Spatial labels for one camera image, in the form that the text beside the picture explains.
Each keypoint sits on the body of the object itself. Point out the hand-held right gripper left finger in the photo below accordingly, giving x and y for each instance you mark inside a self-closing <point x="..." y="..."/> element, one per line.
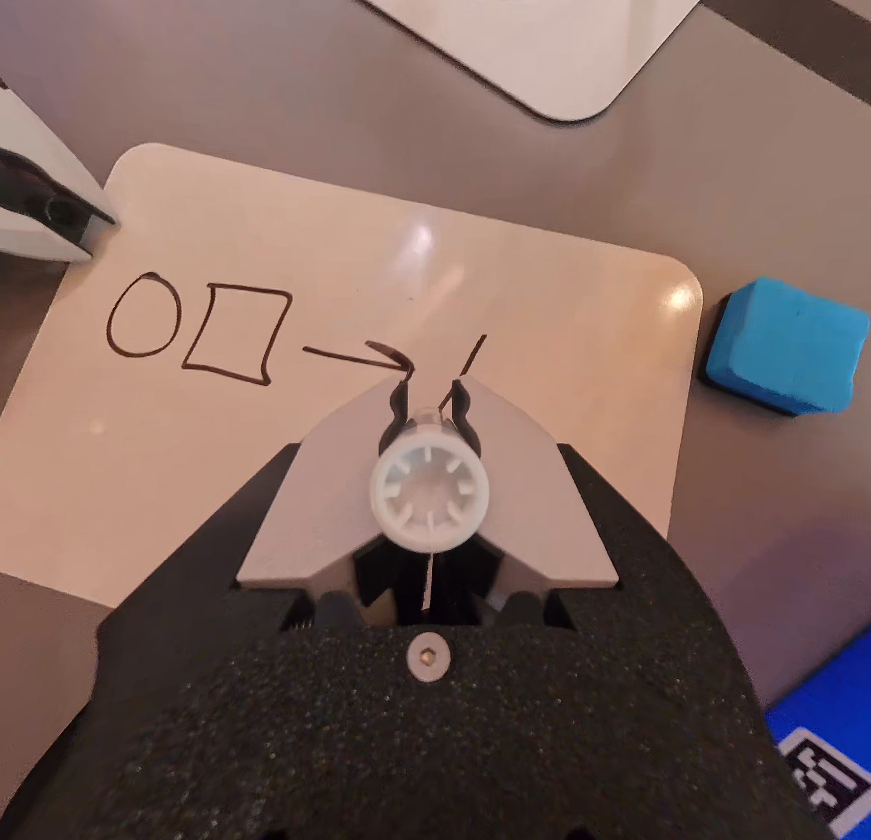
<point x="306" y="513"/>

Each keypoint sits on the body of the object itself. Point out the white whiteboard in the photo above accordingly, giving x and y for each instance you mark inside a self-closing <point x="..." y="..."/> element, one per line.
<point x="340" y="254"/>
<point x="544" y="50"/>

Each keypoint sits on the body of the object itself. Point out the black dry erase marker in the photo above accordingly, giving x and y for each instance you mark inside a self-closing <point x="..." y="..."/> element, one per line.
<point x="429" y="486"/>

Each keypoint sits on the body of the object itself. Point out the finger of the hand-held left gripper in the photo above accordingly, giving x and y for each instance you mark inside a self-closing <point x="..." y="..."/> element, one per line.
<point x="34" y="139"/>
<point x="41" y="244"/>

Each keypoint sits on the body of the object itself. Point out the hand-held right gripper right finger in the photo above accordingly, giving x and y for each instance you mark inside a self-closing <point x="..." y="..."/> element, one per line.
<point x="544" y="513"/>

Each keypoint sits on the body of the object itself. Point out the blue eraser block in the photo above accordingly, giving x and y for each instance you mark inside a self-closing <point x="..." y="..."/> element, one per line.
<point x="782" y="343"/>

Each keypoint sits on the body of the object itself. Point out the blue plastic bin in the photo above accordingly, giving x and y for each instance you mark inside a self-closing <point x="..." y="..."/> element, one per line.
<point x="816" y="704"/>

